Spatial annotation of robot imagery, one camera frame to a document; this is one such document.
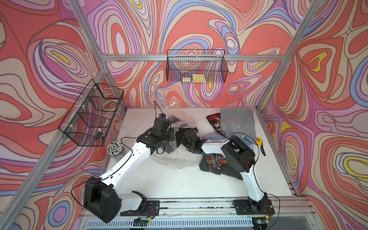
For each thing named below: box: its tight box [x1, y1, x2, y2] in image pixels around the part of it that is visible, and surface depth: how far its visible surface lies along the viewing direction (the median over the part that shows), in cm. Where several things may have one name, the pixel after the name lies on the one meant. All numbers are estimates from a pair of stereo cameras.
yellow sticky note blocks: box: [182, 73, 206, 83], surface depth 86 cm
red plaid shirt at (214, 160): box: [205, 153, 232, 168], surface depth 86 cm
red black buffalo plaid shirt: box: [206, 112, 223, 135], surface depth 109 cm
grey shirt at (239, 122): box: [220, 107, 257, 145], surface depth 103 cm
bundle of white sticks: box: [106, 140, 125, 156], surface depth 78 cm
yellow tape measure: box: [255, 137, 266, 157], surface depth 98 cm
